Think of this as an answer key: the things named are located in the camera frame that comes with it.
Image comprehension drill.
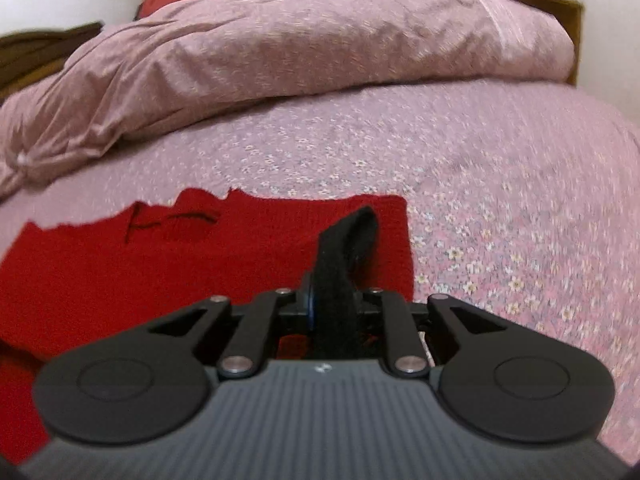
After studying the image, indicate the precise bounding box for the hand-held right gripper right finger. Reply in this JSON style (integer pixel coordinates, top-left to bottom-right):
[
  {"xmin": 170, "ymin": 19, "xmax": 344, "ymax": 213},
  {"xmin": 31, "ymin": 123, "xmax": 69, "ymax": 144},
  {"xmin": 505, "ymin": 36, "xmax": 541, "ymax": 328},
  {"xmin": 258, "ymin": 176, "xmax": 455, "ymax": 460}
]
[{"xmin": 350, "ymin": 287, "xmax": 509, "ymax": 380}]

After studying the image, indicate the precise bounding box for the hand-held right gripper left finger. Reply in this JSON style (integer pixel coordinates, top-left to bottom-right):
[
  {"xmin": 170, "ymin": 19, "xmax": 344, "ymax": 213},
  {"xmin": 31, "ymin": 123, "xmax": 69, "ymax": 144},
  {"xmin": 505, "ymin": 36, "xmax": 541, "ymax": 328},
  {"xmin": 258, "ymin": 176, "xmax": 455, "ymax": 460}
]
[{"xmin": 147, "ymin": 287, "xmax": 315, "ymax": 380}]

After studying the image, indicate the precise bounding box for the red knit sweater black trim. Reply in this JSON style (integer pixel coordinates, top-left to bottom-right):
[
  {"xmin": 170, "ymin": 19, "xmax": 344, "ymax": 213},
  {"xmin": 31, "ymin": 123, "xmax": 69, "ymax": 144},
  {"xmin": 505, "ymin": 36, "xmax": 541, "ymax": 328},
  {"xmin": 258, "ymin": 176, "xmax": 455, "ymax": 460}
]
[{"xmin": 0, "ymin": 187, "xmax": 416, "ymax": 465}]

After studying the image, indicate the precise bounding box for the pink floral bed sheet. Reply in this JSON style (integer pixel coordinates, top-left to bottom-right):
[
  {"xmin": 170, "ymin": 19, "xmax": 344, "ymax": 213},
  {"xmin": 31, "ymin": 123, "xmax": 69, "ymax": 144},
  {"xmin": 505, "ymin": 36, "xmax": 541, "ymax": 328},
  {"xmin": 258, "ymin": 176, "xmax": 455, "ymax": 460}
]
[{"xmin": 0, "ymin": 77, "xmax": 640, "ymax": 467}]

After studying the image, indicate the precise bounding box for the pink floral duvet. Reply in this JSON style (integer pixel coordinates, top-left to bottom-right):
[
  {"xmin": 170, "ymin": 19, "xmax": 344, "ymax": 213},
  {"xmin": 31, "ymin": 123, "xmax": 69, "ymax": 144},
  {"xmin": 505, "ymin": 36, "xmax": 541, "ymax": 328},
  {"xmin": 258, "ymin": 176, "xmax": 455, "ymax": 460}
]
[{"xmin": 0, "ymin": 0, "xmax": 576, "ymax": 202}]

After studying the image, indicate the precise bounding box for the wooden headboard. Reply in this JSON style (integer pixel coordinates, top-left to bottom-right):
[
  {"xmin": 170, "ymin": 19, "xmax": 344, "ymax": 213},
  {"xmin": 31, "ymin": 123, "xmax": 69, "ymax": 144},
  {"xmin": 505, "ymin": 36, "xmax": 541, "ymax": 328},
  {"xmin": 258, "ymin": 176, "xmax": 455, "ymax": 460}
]
[{"xmin": 0, "ymin": 21, "xmax": 106, "ymax": 107}]

